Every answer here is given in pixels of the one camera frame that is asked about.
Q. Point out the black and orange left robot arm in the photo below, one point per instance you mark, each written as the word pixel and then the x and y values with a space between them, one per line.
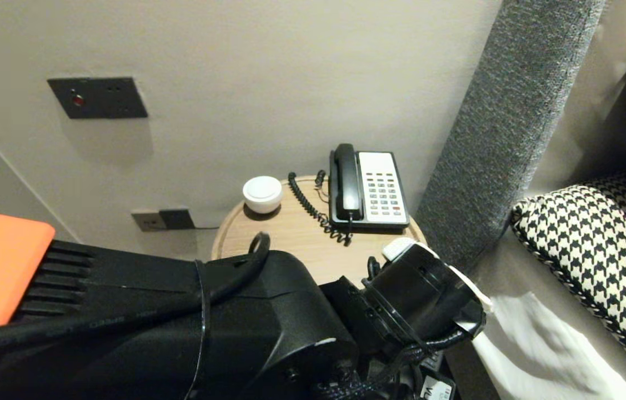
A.
pixel 124 311

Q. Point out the dark wall switch panel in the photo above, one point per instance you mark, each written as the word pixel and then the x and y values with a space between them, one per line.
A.
pixel 99 98

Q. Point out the white bed sheet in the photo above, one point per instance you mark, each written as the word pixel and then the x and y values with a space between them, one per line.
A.
pixel 540 355

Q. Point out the houndstooth black and white pillow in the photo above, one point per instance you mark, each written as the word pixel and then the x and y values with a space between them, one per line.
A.
pixel 596 239

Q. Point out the grey upholstered headboard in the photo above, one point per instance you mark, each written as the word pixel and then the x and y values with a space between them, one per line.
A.
pixel 501 139

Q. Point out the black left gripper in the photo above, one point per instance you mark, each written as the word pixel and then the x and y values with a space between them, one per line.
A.
pixel 429 389

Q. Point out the grey wall socket plate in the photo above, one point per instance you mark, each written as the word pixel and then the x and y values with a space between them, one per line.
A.
pixel 148 221

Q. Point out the round wooden nightstand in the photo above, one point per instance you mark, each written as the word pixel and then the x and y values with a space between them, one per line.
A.
pixel 301 239

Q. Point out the white round puck device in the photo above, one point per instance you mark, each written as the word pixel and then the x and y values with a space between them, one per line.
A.
pixel 263 193

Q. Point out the black and white desk telephone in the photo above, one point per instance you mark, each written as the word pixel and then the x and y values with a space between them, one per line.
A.
pixel 382 190

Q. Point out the dark grey bed base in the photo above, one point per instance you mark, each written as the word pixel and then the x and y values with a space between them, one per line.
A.
pixel 471 383

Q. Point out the black telephone handset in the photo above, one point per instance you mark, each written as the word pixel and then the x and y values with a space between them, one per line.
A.
pixel 347 182

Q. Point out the beige upholstered headboard panel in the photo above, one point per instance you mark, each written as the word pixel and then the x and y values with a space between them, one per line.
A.
pixel 596 83

